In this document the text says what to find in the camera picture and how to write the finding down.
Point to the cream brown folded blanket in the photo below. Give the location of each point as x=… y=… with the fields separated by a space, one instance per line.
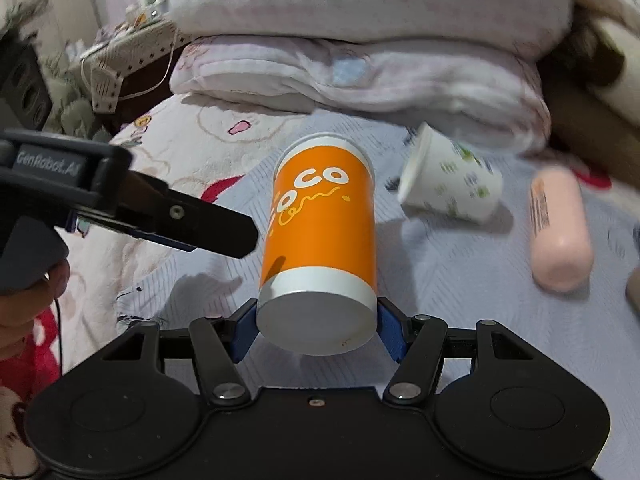
x=591 y=83

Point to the grey blue patterned cloth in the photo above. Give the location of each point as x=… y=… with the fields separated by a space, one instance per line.
x=434 y=265

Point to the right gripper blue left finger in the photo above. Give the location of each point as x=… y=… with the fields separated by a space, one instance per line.
x=245 y=330

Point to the pink beige cylindrical cup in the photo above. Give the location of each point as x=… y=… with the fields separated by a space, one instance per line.
x=561 y=252

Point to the person's left hand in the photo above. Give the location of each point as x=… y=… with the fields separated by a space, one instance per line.
x=18 y=311

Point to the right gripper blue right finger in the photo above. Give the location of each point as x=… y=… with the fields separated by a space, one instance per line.
x=394 y=330

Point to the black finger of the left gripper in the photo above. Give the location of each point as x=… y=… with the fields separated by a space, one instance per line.
x=147 y=208

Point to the pink checked folded quilt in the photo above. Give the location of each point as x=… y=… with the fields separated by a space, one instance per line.
x=466 y=67

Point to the white floral paper cup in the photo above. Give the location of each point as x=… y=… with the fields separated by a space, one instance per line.
x=446 y=177

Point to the patterned bedside table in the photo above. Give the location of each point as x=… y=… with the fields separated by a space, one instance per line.
x=143 y=36

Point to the orange paper cup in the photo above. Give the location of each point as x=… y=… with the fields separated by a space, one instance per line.
x=317 y=293

